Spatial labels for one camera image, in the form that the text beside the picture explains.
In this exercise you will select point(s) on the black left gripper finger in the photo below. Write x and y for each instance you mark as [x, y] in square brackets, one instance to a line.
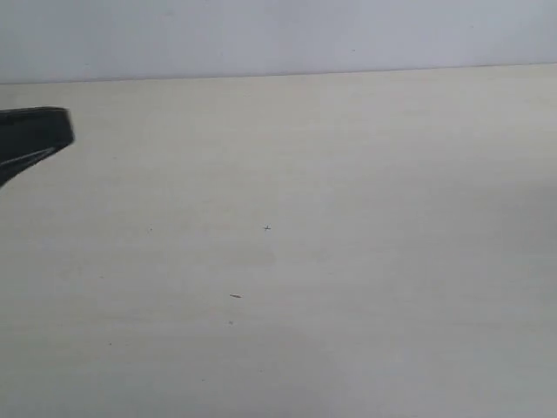
[30, 135]

